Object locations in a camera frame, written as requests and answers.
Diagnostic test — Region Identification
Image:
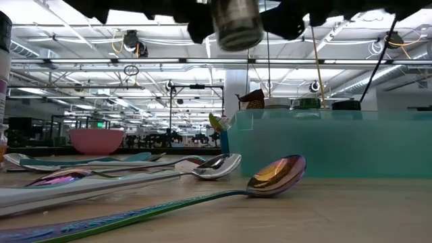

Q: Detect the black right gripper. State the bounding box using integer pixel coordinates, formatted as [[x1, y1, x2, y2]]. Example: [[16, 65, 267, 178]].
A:
[[260, 0, 365, 41]]

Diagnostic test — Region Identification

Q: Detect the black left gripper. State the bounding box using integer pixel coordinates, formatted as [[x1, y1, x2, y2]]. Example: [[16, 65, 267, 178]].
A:
[[144, 0, 217, 45]]

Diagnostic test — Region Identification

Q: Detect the small cork lid jar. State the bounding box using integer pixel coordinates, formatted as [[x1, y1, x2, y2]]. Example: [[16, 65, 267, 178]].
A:
[[211, 0, 265, 53]]

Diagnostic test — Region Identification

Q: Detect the brown taco seasoning packet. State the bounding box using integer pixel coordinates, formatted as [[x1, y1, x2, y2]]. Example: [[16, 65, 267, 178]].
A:
[[236, 88, 266, 111]]

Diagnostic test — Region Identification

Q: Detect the silver spoon patterned handle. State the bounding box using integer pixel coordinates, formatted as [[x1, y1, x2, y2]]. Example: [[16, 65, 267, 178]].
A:
[[0, 153, 243, 217]]

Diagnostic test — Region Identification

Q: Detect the iridescent spoon patterned handle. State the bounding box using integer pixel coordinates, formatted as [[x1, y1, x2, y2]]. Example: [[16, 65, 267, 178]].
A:
[[76, 155, 207, 171]]

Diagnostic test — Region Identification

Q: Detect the green metal spoon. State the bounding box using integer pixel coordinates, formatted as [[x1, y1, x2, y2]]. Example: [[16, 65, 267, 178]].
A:
[[87, 170, 149, 179]]

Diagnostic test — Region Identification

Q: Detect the black lid purple label jar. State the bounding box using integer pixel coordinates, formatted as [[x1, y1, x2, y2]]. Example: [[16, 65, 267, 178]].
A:
[[0, 9, 14, 166]]

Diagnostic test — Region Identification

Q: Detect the small purple spoon teal handle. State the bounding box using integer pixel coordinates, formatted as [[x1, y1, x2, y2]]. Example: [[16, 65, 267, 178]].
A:
[[25, 168, 136, 188]]

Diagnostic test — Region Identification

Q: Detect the blue plastic bin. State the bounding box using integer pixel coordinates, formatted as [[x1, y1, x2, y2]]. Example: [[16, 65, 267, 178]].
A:
[[219, 130, 231, 155]]

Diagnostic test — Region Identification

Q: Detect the teal translucent plastic bin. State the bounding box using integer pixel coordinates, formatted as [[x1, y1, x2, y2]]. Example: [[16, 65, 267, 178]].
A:
[[226, 109, 432, 179]]

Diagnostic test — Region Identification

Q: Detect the pink bowl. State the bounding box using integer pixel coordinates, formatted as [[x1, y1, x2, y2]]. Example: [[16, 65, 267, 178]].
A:
[[69, 128, 126, 156]]

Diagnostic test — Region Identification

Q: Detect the dark distant workstation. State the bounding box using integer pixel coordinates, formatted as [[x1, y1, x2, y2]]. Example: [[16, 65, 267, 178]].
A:
[[6, 116, 68, 149]]

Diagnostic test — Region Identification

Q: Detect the distant black frame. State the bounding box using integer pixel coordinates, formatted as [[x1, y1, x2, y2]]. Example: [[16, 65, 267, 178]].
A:
[[168, 84, 226, 136]]

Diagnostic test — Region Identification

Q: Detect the yellow cable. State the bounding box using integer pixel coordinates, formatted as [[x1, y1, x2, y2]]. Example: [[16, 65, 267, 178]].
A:
[[310, 26, 327, 109]]

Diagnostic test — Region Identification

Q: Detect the hanging black cable ring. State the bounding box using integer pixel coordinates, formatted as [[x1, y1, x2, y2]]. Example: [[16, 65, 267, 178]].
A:
[[123, 64, 140, 77]]

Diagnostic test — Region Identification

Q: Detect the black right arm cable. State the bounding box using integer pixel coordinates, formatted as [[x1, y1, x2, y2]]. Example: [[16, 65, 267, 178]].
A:
[[358, 16, 399, 103]]

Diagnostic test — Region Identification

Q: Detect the purple spoon blue green handle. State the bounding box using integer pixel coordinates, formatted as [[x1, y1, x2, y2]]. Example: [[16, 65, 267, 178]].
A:
[[0, 155, 307, 243]]

